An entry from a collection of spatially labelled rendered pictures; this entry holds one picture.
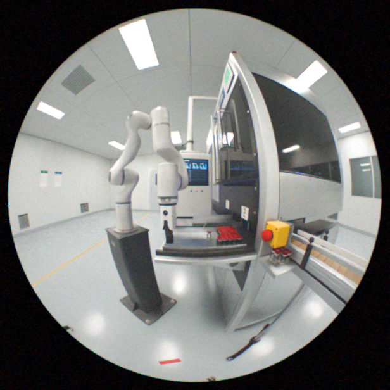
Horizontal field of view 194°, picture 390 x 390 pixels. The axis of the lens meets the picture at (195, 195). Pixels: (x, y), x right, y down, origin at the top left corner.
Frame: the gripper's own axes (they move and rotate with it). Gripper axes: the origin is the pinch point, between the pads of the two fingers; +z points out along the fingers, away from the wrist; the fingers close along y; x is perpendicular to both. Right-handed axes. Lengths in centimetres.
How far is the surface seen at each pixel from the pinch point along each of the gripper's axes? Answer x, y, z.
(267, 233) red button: -32.5, -19.3, -8.0
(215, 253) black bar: -18.6, -7.9, 3.1
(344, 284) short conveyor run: -46, -50, 1
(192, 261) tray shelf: -9.8, -10.6, 4.6
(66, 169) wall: 483, 207, -113
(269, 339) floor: -68, -36, 93
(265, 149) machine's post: -36, -12, -35
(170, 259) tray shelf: -1.9, -10.3, 4.5
